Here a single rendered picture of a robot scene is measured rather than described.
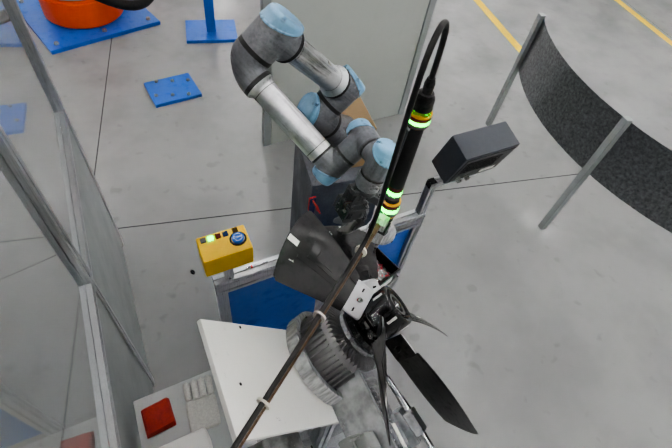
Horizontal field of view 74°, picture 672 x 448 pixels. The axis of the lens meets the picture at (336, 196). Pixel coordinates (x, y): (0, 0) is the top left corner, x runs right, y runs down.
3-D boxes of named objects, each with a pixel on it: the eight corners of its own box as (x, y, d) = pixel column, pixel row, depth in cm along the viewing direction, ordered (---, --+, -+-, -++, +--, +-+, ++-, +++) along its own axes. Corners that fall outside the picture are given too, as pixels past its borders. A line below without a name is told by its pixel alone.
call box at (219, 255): (207, 279, 145) (203, 262, 137) (199, 255, 150) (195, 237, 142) (254, 264, 151) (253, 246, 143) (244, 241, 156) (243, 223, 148)
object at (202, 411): (191, 436, 125) (190, 434, 124) (182, 384, 134) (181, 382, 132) (221, 424, 128) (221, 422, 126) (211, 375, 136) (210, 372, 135)
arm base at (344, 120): (323, 131, 184) (308, 120, 176) (352, 110, 178) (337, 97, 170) (331, 158, 175) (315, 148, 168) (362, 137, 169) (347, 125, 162)
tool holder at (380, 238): (384, 256, 100) (393, 231, 93) (356, 242, 102) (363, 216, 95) (399, 229, 106) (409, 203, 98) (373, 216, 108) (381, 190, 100)
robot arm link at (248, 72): (206, 63, 123) (325, 193, 128) (232, 34, 120) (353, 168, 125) (222, 64, 134) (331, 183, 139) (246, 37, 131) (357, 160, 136)
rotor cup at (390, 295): (386, 358, 121) (424, 332, 119) (357, 346, 111) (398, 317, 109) (366, 314, 131) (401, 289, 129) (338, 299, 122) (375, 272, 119)
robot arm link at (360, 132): (331, 137, 130) (346, 162, 124) (359, 111, 127) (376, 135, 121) (346, 147, 136) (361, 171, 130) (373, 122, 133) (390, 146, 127)
